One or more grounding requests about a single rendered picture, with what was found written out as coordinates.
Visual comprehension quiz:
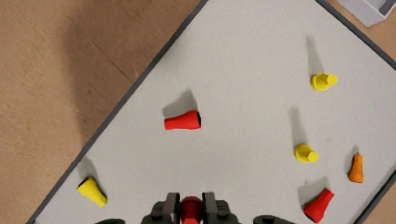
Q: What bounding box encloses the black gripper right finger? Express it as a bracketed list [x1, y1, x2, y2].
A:
[202, 192, 296, 224]

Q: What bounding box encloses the red wire connector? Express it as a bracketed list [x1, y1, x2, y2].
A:
[303, 189, 334, 224]
[180, 196, 203, 224]
[164, 109, 201, 130]

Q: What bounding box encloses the orange wire connector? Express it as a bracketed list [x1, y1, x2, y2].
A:
[349, 155, 364, 183]

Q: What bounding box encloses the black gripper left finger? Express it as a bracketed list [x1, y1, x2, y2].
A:
[94, 193, 181, 224]

